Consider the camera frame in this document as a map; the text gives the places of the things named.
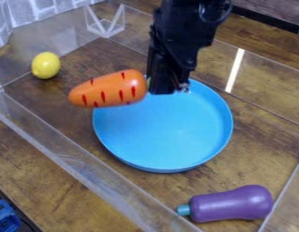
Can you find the yellow toy lemon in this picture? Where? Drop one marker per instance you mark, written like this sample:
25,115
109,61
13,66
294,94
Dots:
45,65

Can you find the blue round tray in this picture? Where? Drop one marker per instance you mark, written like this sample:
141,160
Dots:
169,133

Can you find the white mesh curtain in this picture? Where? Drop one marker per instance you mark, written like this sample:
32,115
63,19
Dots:
20,12

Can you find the orange toy carrot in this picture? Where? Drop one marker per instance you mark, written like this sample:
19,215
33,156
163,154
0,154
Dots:
119,88

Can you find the blue object at corner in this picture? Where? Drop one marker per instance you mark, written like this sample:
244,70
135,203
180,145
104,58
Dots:
9,220

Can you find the clear acrylic barrier frame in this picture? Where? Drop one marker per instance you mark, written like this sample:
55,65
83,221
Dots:
57,173

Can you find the purple toy eggplant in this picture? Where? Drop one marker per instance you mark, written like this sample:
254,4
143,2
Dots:
248,202

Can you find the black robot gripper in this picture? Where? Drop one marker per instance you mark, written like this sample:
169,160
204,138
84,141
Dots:
183,29

